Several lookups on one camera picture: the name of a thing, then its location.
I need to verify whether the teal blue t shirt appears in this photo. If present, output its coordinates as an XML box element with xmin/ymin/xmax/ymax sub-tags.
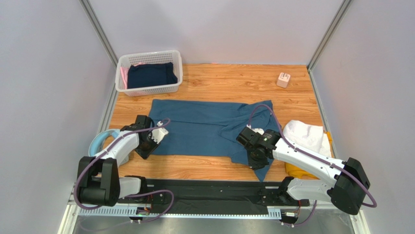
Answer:
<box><xmin>149</xmin><ymin>99</ymin><xmax>278</xmax><ymax>165</ymax></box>

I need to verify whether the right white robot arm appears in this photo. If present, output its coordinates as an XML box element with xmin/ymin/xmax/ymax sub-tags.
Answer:
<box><xmin>236</xmin><ymin>126</ymin><xmax>370</xmax><ymax>215</ymax></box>

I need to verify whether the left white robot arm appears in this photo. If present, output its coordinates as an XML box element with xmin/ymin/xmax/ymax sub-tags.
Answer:
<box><xmin>73</xmin><ymin>115</ymin><xmax>170</xmax><ymax>210</ymax></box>

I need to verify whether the yellow folded t shirt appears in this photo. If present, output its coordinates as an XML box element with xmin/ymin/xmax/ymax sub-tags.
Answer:
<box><xmin>284</xmin><ymin>132</ymin><xmax>333</xmax><ymax>179</ymax></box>

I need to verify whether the light blue plastic object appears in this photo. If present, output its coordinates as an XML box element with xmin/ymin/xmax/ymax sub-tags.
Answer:
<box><xmin>88</xmin><ymin>129</ymin><xmax>129</xmax><ymax>166</ymax></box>

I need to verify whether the white folded t shirt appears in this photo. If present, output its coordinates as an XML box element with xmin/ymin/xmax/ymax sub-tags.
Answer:
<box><xmin>283</xmin><ymin>120</ymin><xmax>324</xmax><ymax>153</ymax></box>

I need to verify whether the navy folded t shirt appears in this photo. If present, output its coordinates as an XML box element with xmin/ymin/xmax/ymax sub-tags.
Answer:
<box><xmin>127</xmin><ymin>62</ymin><xmax>178</xmax><ymax>89</ymax></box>

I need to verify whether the white plastic laundry basket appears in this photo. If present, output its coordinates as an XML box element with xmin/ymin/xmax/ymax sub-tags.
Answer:
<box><xmin>115</xmin><ymin>50</ymin><xmax>183</xmax><ymax>97</ymax></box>

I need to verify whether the pink t shirt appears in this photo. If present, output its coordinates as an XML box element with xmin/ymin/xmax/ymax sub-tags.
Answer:
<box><xmin>120</xmin><ymin>67</ymin><xmax>130</xmax><ymax>89</ymax></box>

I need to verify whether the pink cube block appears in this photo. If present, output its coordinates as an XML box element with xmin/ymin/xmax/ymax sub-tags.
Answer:
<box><xmin>276</xmin><ymin>72</ymin><xmax>291</xmax><ymax>88</ymax></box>

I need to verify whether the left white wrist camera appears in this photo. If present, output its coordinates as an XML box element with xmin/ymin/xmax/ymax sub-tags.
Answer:
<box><xmin>151</xmin><ymin>121</ymin><xmax>169</xmax><ymax>144</ymax></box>

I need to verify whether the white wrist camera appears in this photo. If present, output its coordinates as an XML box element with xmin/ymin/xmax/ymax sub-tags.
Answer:
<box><xmin>247</xmin><ymin>124</ymin><xmax>264</xmax><ymax>135</ymax></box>
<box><xmin>151</xmin><ymin>121</ymin><xmax>169</xmax><ymax>144</ymax></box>

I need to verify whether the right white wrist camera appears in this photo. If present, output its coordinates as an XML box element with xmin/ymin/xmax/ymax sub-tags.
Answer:
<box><xmin>247</xmin><ymin>124</ymin><xmax>264</xmax><ymax>135</ymax></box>

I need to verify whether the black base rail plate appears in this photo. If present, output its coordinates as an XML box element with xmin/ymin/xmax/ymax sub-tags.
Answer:
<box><xmin>118</xmin><ymin>179</ymin><xmax>310</xmax><ymax>215</ymax></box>

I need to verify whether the left aluminium corner post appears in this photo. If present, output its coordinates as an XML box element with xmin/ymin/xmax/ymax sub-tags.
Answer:
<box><xmin>79</xmin><ymin>0</ymin><xmax>118</xmax><ymax>67</ymax></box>

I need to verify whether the aluminium corner post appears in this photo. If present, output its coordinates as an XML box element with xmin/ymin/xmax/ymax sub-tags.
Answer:
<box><xmin>307</xmin><ymin>0</ymin><xmax>353</xmax><ymax>72</ymax></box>
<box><xmin>79</xmin><ymin>0</ymin><xmax>118</xmax><ymax>67</ymax></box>

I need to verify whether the right aluminium corner post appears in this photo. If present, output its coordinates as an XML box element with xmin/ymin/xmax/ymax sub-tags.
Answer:
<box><xmin>307</xmin><ymin>0</ymin><xmax>353</xmax><ymax>72</ymax></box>

